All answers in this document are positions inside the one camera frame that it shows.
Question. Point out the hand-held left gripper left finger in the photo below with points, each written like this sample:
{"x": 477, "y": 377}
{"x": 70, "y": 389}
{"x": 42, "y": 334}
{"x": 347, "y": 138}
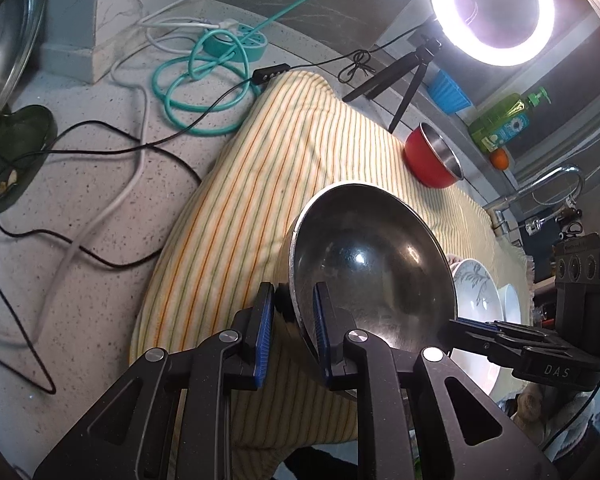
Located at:
{"x": 262, "y": 340}

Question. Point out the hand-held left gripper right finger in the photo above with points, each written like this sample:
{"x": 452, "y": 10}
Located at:
{"x": 322, "y": 335}

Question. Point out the black mini tripod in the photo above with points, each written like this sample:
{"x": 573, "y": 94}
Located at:
{"x": 405, "y": 95}

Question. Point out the teal round power strip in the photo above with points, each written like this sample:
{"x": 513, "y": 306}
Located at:
{"x": 250, "y": 45}

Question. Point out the dark green glass dish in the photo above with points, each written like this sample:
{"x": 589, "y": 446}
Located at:
{"x": 20, "y": 130}

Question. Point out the large pink floral plate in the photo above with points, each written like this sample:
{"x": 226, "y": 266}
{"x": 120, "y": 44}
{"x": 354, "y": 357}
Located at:
{"x": 475, "y": 367}

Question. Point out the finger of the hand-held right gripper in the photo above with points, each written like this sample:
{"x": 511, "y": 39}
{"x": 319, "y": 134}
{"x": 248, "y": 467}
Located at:
{"x": 500, "y": 327}
{"x": 505, "y": 347}

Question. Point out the white leaf pattern plate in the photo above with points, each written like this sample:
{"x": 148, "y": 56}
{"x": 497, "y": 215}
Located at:
{"x": 472, "y": 285}

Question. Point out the blue ribbed cup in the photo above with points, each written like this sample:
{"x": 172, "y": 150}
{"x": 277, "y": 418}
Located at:
{"x": 447, "y": 91}

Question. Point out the large steel bowl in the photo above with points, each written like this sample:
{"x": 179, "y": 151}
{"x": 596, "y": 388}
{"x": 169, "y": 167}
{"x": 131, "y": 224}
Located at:
{"x": 370, "y": 270}

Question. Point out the green dish soap bottle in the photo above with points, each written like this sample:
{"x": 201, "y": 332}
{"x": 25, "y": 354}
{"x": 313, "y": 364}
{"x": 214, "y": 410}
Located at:
{"x": 500, "y": 125}

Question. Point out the chrome kitchen faucet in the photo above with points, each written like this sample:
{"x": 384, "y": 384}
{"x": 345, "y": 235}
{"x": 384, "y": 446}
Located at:
{"x": 545, "y": 182}

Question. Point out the red steel bowl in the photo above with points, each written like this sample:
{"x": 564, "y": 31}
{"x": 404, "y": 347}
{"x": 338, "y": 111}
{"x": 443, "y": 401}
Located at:
{"x": 422, "y": 160}

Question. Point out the yellow striped towel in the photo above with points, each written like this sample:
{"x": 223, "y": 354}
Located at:
{"x": 280, "y": 160}

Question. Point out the plain white bowl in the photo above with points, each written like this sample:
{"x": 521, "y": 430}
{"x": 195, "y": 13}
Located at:
{"x": 511, "y": 305}

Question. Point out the steel pot lid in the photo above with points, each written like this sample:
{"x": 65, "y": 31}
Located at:
{"x": 5, "y": 50}

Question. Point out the orange fruit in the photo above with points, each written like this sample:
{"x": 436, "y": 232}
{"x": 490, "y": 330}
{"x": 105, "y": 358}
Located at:
{"x": 500, "y": 159}

